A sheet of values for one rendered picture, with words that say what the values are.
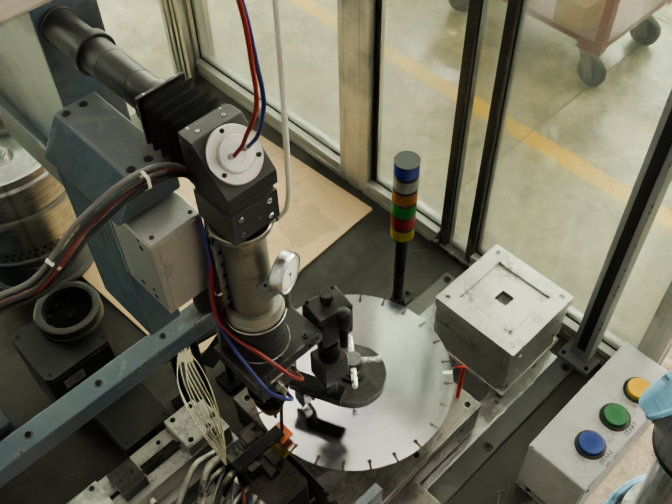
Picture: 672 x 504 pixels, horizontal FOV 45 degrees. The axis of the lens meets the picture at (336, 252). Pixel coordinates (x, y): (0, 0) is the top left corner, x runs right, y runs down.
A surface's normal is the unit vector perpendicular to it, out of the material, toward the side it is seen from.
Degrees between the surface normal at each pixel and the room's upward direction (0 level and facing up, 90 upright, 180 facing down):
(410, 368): 0
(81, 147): 59
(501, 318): 0
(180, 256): 90
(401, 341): 0
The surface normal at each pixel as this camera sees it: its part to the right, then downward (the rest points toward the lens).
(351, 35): -0.72, 0.55
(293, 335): -0.02, -0.63
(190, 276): 0.70, 0.55
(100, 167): -0.63, 0.15
